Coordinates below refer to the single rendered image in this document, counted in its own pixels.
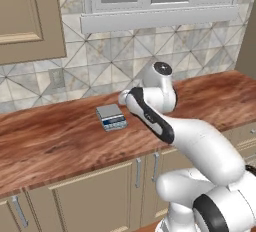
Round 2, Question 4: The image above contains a grey digital scale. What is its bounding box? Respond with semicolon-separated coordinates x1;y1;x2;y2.
95;103;129;133

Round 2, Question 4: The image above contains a beige base cupboard door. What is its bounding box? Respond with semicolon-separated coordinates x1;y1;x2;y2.
0;193;37;232
25;158;142;232
139;147;194;229

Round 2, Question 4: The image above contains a white framed window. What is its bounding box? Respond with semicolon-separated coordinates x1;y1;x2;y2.
79;0;245;35

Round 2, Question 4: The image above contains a beige drawer front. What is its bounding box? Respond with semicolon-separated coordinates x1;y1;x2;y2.
221;121;256;151

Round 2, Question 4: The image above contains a beige tall cabinet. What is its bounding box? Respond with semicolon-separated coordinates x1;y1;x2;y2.
234;0;256;81

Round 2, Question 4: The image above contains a silver cupboard handle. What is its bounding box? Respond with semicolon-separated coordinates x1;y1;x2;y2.
151;152;160;183
11;195;30;229
134;157;143;189

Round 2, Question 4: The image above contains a grey wall socket plate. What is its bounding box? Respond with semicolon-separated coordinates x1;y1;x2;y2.
48;67;66;90

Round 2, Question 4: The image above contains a beige wall cupboard door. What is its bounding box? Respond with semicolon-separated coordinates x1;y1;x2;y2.
0;0;68;66

